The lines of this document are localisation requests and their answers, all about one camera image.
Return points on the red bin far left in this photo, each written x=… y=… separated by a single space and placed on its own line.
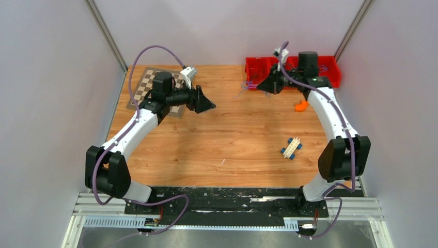
x=257 y=69

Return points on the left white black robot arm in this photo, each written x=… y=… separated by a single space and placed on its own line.
x=106 y=169

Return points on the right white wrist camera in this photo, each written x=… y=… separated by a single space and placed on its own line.
x=282 y=55

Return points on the wooden chessboard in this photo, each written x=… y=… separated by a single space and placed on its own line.
x=145 y=84

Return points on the red bin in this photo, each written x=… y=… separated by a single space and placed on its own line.
x=257 y=69
x=328 y=67
x=292 y=64

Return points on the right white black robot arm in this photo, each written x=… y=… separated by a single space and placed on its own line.
x=345 y=156

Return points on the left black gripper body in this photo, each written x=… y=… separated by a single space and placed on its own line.
x=194 y=104

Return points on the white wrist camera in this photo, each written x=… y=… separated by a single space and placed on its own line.
x=282 y=55
x=188 y=74

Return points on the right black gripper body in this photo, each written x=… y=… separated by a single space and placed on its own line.
x=280 y=80

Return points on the orange plastic piece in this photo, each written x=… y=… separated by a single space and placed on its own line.
x=302 y=106

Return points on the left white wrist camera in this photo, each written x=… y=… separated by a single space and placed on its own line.
x=188 y=74

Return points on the aluminium frame rail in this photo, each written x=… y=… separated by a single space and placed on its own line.
x=89 y=213

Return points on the white blue toy block car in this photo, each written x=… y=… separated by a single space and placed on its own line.
x=294 y=143

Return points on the red bin far right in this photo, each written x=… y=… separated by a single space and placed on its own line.
x=328 y=67

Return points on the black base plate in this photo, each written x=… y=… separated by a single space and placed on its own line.
x=227 y=206

